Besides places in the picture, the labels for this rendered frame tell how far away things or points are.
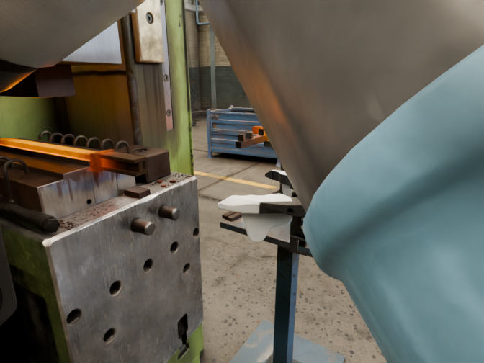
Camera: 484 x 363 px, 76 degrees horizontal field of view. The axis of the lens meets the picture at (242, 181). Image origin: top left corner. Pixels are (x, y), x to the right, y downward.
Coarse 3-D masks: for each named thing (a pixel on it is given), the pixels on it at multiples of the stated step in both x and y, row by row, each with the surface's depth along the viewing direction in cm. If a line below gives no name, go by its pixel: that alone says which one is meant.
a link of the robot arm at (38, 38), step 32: (0, 0) 7; (32, 0) 7; (64, 0) 8; (96, 0) 8; (128, 0) 9; (0, 32) 8; (32, 32) 8; (64, 32) 8; (96, 32) 10; (32, 64) 9
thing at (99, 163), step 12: (12, 144) 71; (24, 144) 68; (36, 144) 68; (48, 144) 68; (84, 156) 59; (96, 156) 57; (108, 156) 56; (120, 156) 56; (132, 156) 56; (144, 156) 56; (96, 168) 57; (108, 168) 57; (120, 168) 57; (132, 168) 55
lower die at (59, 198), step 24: (0, 144) 72; (0, 168) 60; (48, 168) 57; (72, 168) 57; (0, 192) 56; (24, 192) 52; (48, 192) 51; (72, 192) 55; (96, 192) 60; (120, 192) 65
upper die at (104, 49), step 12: (96, 36) 55; (108, 36) 57; (84, 48) 53; (96, 48) 55; (108, 48) 57; (72, 60) 52; (84, 60) 54; (96, 60) 55; (108, 60) 58; (120, 60) 60
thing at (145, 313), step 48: (192, 192) 77; (48, 240) 47; (96, 240) 54; (192, 240) 80; (48, 288) 50; (96, 288) 55; (144, 288) 67; (192, 288) 84; (0, 336) 77; (48, 336) 63; (96, 336) 57; (144, 336) 69
